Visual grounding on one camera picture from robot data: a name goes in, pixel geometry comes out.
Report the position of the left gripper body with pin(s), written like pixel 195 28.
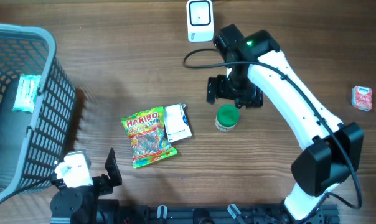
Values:
pixel 101 186

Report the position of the Haribo gummy candy bag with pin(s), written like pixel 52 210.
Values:
pixel 146 132

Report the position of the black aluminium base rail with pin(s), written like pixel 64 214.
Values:
pixel 206 214

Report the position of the white paper pouch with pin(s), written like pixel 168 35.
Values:
pixel 176 123

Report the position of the green lid jar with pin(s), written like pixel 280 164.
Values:
pixel 227 117

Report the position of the grey plastic mesh basket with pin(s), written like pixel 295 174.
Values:
pixel 30 142

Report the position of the red white tissue packet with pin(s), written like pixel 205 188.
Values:
pixel 362 98

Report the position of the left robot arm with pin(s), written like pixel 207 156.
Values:
pixel 77 200

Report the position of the white barcode scanner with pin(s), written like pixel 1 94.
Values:
pixel 200 20

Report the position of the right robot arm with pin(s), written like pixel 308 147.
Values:
pixel 258 68

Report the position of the teal white tissue packet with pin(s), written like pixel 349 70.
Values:
pixel 27 93

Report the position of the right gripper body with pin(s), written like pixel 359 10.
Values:
pixel 234 88

